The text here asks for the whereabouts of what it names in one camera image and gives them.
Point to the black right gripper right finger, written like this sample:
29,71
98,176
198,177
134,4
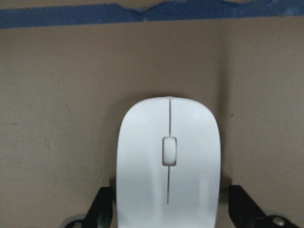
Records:
243,211

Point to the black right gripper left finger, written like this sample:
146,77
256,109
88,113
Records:
100,214

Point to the white computer mouse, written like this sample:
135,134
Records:
168,165

